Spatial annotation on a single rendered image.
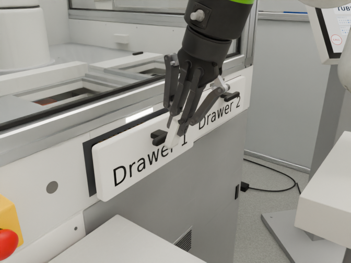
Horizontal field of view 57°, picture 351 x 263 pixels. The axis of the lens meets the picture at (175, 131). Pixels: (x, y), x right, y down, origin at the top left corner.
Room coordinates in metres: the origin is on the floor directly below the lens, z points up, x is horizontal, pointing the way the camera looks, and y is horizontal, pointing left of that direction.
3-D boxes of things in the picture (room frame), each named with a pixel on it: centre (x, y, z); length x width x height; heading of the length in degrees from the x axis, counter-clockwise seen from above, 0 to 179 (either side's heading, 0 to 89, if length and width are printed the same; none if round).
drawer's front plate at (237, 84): (0.86, -0.12, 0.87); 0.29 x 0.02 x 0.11; 143
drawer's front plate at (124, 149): (0.60, 0.05, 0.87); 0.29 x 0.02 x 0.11; 143
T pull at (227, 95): (0.85, -0.14, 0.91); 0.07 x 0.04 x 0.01; 143
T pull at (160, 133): (0.58, 0.03, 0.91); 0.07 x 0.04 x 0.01; 143
